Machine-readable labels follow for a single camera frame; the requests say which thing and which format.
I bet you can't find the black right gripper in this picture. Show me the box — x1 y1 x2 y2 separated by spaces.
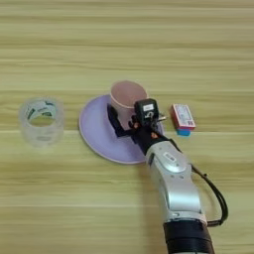
106 103 170 156

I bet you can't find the pink plastic cup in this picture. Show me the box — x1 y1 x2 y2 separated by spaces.
109 79 149 131

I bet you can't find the round purple plate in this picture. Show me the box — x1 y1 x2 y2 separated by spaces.
78 94 166 166

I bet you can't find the small red and blue box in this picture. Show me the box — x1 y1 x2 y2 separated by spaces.
170 103 196 137

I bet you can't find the clear packing tape roll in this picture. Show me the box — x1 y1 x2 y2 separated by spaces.
18 96 65 148

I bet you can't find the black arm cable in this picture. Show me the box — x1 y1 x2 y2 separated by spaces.
172 138 229 228

